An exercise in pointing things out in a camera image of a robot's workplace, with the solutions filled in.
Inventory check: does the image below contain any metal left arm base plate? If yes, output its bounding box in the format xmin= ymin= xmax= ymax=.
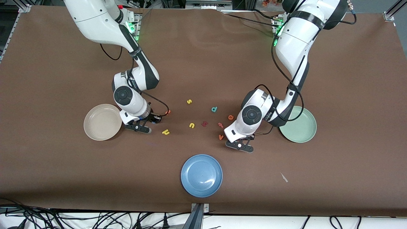
xmin=271 ymin=16 xmax=283 ymax=46

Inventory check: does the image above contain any pale green plate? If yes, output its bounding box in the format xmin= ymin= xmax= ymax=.
xmin=279 ymin=106 xmax=317 ymax=143

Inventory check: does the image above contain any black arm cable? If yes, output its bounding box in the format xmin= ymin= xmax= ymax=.
xmin=254 ymin=32 xmax=305 ymax=135
xmin=100 ymin=43 xmax=169 ymax=116

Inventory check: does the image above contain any blue plate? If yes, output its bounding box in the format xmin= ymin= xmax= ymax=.
xmin=181 ymin=154 xmax=223 ymax=198

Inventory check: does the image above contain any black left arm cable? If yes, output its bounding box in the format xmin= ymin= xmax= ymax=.
xmin=254 ymin=32 xmax=305 ymax=135

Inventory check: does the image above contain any brown table cover sheet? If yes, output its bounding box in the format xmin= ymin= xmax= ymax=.
xmin=0 ymin=6 xmax=407 ymax=217

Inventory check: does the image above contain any grey equipment box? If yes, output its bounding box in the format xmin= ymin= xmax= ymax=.
xmin=186 ymin=0 xmax=232 ymax=10

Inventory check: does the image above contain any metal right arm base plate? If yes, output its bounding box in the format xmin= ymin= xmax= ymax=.
xmin=127 ymin=13 xmax=140 ymax=42

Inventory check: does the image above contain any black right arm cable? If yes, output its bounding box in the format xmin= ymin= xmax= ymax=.
xmin=100 ymin=43 xmax=169 ymax=116

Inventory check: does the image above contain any aluminium frame rail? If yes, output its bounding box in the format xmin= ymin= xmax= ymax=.
xmin=383 ymin=0 xmax=407 ymax=22
xmin=0 ymin=5 xmax=32 ymax=61

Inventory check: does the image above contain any beige brown plate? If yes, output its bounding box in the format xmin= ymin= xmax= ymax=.
xmin=84 ymin=104 xmax=123 ymax=141

